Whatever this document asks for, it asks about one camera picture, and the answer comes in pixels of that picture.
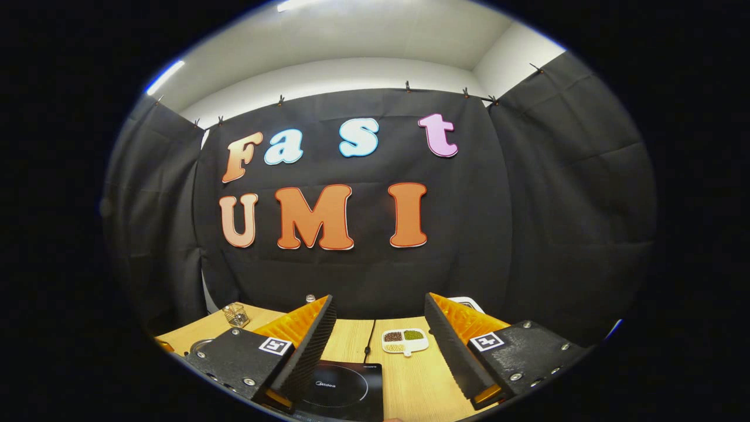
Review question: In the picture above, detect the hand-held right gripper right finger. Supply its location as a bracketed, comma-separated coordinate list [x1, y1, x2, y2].
[424, 293, 589, 411]

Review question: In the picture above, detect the row of small black clips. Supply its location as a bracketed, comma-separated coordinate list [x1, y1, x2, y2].
[155, 63, 546, 128]

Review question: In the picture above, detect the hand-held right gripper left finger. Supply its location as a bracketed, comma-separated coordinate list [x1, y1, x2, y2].
[183, 294, 338, 412]

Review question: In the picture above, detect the white toaster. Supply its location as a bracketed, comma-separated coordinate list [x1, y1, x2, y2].
[448, 296, 485, 315]

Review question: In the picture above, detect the white divided dish of beans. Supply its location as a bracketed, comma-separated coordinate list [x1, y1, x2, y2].
[381, 327, 429, 357]

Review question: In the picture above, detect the wire utensil holder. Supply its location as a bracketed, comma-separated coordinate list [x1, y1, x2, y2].
[223, 302, 250, 328]

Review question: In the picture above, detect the black induction cooktop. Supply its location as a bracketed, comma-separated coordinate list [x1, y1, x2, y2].
[293, 361, 384, 422]

